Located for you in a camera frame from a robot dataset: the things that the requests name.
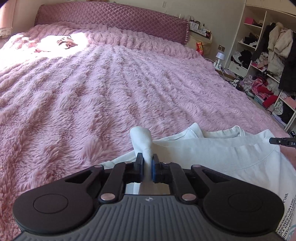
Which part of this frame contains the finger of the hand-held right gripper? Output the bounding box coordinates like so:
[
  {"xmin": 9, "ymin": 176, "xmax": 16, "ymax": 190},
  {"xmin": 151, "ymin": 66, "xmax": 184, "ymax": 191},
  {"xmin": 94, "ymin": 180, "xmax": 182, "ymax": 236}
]
[{"xmin": 269, "ymin": 137, "xmax": 289, "ymax": 145}]

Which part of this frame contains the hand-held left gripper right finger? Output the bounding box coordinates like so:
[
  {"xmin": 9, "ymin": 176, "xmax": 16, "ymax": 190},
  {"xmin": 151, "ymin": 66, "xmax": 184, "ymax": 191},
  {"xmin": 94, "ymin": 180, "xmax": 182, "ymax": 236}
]
[{"xmin": 151, "ymin": 155, "xmax": 232, "ymax": 202}]

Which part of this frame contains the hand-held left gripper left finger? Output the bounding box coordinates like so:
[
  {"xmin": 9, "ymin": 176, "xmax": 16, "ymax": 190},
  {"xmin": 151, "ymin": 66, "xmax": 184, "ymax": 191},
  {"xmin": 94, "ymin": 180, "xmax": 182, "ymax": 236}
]
[{"xmin": 65, "ymin": 153, "xmax": 144, "ymax": 203}]

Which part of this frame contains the white printed sweatshirt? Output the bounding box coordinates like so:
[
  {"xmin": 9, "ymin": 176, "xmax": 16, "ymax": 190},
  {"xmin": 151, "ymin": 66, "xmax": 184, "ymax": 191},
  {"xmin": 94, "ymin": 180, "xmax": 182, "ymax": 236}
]
[{"xmin": 99, "ymin": 122, "xmax": 296, "ymax": 241}]

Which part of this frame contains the red clothing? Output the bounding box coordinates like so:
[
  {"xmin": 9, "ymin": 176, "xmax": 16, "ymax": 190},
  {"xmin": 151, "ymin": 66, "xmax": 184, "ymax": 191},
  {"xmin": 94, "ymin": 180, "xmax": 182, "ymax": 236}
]
[{"xmin": 262, "ymin": 94, "xmax": 278, "ymax": 108}]

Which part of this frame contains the pink fluffy blanket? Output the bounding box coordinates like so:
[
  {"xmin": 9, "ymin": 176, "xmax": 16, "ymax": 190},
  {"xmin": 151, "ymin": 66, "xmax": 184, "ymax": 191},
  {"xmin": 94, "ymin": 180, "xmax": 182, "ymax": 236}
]
[{"xmin": 0, "ymin": 23, "xmax": 290, "ymax": 232}]

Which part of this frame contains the beige hanging coat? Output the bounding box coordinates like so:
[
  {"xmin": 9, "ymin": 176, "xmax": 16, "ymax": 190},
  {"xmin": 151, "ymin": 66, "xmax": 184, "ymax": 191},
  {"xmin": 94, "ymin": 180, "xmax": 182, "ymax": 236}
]
[{"xmin": 268, "ymin": 22, "xmax": 293, "ymax": 75}]

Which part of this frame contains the small white table lamp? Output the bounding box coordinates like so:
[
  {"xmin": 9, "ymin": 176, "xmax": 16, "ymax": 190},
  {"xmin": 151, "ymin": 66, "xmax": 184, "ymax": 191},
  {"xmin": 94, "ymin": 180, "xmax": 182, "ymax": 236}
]
[{"xmin": 215, "ymin": 52, "xmax": 226, "ymax": 67}]

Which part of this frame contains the white open shelving unit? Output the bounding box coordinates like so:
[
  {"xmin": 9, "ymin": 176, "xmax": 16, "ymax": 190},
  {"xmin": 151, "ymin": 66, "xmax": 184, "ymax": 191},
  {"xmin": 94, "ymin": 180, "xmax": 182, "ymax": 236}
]
[{"xmin": 227, "ymin": 0, "xmax": 296, "ymax": 133}]

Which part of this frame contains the bedside shelf with small items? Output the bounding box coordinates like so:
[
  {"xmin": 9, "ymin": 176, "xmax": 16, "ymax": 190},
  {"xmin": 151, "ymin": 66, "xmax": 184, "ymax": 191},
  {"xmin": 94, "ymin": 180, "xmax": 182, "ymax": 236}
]
[{"xmin": 188, "ymin": 16, "xmax": 213, "ymax": 40}]

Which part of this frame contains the small brown hair accessory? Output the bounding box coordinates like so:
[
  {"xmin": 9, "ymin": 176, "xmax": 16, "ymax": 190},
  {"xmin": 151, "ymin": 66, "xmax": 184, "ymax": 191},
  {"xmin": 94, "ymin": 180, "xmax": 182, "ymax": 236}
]
[{"xmin": 57, "ymin": 35, "xmax": 78, "ymax": 49}]

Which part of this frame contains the purple quilted headboard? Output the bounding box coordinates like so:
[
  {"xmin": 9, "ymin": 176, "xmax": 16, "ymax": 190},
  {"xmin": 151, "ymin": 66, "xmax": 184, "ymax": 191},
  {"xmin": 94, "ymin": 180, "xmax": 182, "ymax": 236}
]
[{"xmin": 34, "ymin": 2, "xmax": 190, "ymax": 44}]

